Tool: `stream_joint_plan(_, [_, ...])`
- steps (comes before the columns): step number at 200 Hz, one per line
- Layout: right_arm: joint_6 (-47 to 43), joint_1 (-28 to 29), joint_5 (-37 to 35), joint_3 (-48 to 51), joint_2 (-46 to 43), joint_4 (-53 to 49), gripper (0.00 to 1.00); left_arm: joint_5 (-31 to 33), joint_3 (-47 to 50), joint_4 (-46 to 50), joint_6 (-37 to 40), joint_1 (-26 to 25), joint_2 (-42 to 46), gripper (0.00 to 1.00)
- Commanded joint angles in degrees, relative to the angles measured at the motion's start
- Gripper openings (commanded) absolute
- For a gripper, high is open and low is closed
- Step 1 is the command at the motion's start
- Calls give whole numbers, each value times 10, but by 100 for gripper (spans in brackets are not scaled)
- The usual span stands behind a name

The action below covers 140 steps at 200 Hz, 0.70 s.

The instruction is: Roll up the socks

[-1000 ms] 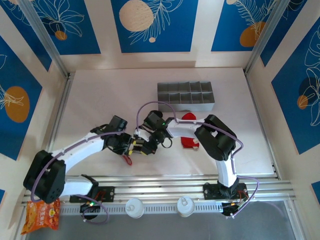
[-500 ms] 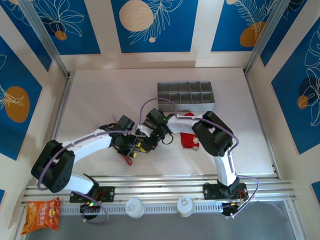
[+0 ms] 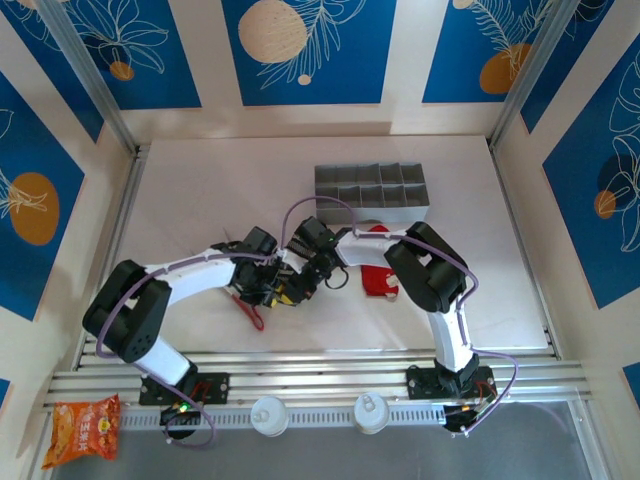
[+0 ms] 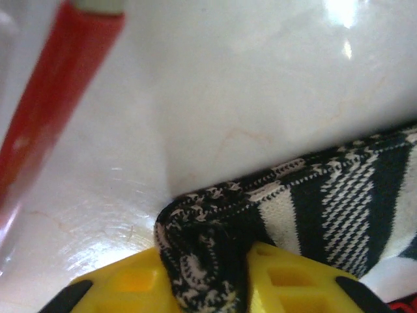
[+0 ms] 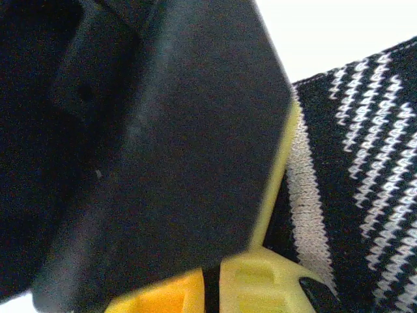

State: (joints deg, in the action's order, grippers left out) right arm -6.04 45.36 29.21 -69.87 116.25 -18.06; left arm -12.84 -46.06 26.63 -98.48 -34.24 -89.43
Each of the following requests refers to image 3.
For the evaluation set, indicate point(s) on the red sock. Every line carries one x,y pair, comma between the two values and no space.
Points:
379,282

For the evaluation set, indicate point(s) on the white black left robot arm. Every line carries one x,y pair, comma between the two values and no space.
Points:
200,280

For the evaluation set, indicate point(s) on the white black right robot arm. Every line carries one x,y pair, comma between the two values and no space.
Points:
360,252

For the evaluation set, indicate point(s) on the grey divided organizer box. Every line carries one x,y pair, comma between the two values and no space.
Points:
372,192

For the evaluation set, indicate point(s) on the left white round cap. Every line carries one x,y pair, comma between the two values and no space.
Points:
269,416

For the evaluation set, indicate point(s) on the white round cap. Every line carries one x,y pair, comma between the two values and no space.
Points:
269,416
371,413

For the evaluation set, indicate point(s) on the right white round cap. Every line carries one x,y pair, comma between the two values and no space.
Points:
371,413

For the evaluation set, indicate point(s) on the black left controller board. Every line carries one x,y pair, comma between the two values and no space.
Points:
177,417

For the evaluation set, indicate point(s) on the black controller board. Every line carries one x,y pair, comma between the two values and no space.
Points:
177,417
462,417

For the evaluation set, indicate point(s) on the black right controller board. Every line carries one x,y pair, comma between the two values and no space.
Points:
462,417

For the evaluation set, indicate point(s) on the orange snack bag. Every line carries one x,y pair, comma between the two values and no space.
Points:
82,432

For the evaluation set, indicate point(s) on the aluminium front rail frame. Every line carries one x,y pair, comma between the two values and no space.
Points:
320,375

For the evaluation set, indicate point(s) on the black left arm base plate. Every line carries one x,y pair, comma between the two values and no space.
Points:
215,387

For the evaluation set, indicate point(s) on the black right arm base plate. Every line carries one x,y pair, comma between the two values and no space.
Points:
420,382

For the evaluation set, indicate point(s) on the aluminium side rail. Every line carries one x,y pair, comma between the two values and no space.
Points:
525,250
117,220

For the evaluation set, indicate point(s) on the aluminium corner post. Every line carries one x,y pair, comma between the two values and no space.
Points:
532,70
85,70

